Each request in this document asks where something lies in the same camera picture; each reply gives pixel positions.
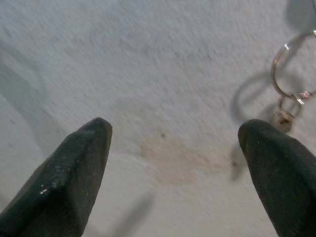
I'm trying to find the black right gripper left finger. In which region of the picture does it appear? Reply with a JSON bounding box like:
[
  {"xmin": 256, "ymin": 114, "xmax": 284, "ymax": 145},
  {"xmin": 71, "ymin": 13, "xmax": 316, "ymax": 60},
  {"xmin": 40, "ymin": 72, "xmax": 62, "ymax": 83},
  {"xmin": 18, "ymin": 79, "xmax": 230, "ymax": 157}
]
[{"xmin": 0, "ymin": 117, "xmax": 113, "ymax": 237}]

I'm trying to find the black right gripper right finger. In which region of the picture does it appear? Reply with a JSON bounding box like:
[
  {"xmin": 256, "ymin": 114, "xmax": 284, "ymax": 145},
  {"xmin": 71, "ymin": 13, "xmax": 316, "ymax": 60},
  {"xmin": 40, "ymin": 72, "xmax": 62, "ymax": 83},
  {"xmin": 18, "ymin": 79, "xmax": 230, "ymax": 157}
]
[{"xmin": 237, "ymin": 118, "xmax": 316, "ymax": 237}]

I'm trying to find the silver key ring with keys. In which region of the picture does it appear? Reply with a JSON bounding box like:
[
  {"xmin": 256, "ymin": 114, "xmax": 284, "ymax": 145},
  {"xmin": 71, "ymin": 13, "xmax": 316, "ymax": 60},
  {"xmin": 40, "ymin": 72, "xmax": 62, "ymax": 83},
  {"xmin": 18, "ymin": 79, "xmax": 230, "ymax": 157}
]
[{"xmin": 270, "ymin": 29, "xmax": 316, "ymax": 126}]

